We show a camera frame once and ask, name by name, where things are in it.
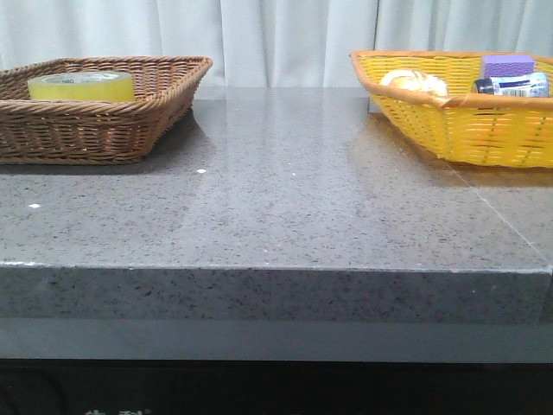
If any bread roll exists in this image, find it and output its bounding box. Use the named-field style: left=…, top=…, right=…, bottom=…
left=379, top=69, right=448, bottom=97

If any purple foam block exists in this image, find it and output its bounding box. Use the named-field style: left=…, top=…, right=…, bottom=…
left=480, top=54, right=536, bottom=78

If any blue labelled bottle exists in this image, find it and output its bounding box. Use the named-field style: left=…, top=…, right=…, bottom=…
left=471, top=72, right=550, bottom=98

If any brown wicker basket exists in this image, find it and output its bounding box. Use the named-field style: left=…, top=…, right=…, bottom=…
left=1, top=56, right=213, bottom=165

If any yellow wicker basket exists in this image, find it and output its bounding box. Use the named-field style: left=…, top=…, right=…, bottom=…
left=351, top=50, right=552, bottom=168

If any yellow tape roll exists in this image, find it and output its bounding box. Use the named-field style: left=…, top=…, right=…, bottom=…
left=27, top=71, right=135, bottom=103

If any white curtain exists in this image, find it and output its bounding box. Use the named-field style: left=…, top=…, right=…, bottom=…
left=1, top=1, right=552, bottom=87

